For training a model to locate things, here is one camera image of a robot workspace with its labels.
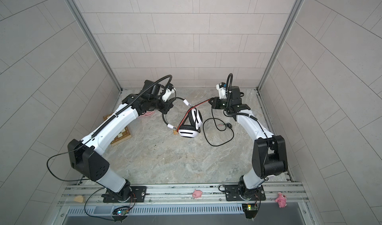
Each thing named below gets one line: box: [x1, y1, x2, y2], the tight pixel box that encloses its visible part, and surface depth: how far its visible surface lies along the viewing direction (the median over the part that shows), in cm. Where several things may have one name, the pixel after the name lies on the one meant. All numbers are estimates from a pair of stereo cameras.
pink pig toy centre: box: [191, 188, 203, 199], surface depth 72 cm
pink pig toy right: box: [275, 192, 287, 209], surface depth 69 cm
